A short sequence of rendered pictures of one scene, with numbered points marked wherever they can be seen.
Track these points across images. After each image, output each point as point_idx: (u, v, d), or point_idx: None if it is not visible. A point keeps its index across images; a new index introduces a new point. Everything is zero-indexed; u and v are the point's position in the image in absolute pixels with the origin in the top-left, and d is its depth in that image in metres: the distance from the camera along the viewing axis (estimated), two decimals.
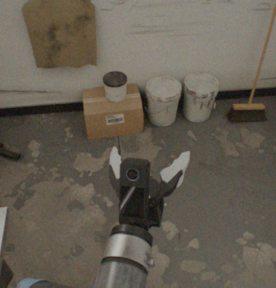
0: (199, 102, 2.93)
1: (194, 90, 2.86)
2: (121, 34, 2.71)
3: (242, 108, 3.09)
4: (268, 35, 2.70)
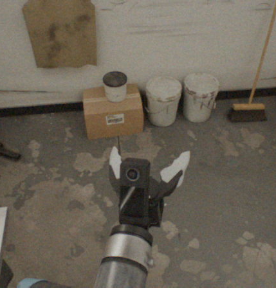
0: (199, 102, 2.93)
1: (194, 90, 2.86)
2: (121, 34, 2.71)
3: (242, 108, 3.09)
4: (268, 35, 2.70)
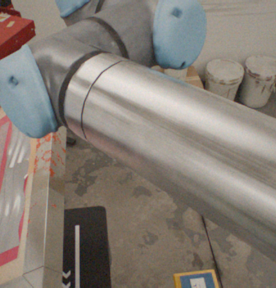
0: (262, 85, 2.79)
1: (258, 72, 2.72)
2: None
3: None
4: None
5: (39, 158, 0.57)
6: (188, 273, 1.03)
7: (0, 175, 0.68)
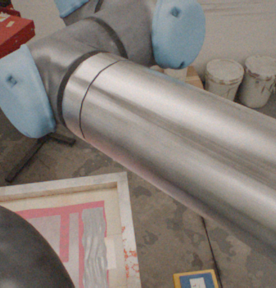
0: (262, 85, 2.79)
1: (258, 72, 2.72)
2: None
3: None
4: None
5: (129, 267, 0.95)
6: (188, 273, 1.03)
7: (80, 260, 1.01)
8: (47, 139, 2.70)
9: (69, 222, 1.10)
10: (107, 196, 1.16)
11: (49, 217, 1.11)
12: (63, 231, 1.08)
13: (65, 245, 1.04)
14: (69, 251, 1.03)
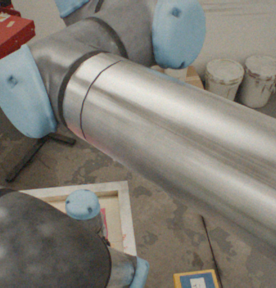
0: (262, 85, 2.79)
1: (258, 72, 2.72)
2: None
3: None
4: None
5: None
6: (188, 273, 1.03)
7: None
8: (47, 139, 2.70)
9: None
10: (108, 204, 1.20)
11: None
12: None
13: None
14: None
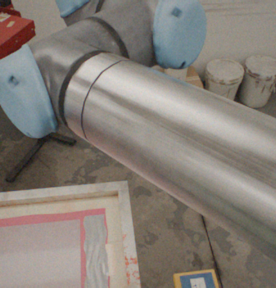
0: (262, 85, 2.79)
1: (258, 72, 2.72)
2: None
3: None
4: None
5: (130, 274, 0.99)
6: (188, 273, 1.03)
7: (82, 265, 1.04)
8: (47, 139, 2.71)
9: None
10: (108, 204, 1.20)
11: (52, 223, 1.15)
12: None
13: None
14: (71, 256, 1.07)
